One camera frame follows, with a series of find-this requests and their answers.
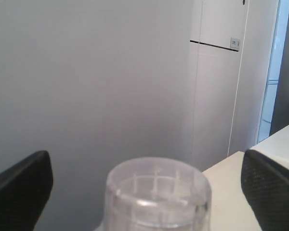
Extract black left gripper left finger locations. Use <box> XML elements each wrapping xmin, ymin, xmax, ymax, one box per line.
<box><xmin>0</xmin><ymin>150</ymin><xmax>53</xmax><ymax>231</ymax></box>

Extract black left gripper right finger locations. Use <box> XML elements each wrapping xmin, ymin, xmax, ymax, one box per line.
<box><xmin>241</xmin><ymin>149</ymin><xmax>289</xmax><ymax>231</ymax></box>

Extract clear plastic shaker bottle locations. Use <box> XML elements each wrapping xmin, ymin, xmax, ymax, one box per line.
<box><xmin>102</xmin><ymin>157</ymin><xmax>212</xmax><ymax>231</ymax></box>

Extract white cabinet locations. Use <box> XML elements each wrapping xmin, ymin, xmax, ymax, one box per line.
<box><xmin>189</xmin><ymin>0</ymin><xmax>279</xmax><ymax>170</ymax></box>

